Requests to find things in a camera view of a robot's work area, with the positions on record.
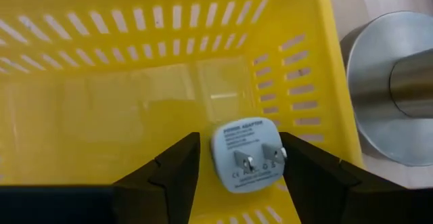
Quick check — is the white bulb lamp metal base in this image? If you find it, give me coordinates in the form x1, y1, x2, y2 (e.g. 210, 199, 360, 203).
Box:
340, 10, 433, 167

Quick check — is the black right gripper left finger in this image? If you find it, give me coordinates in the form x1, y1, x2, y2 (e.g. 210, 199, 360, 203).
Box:
0, 131, 202, 224

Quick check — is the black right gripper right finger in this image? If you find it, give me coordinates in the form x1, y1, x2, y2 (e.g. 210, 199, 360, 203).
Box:
279, 131, 433, 224

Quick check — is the yellow plastic basket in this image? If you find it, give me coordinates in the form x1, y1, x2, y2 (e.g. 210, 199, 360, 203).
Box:
0, 0, 365, 224

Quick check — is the light blue USB wall charger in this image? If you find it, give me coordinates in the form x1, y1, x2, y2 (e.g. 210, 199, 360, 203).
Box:
210, 116, 288, 194

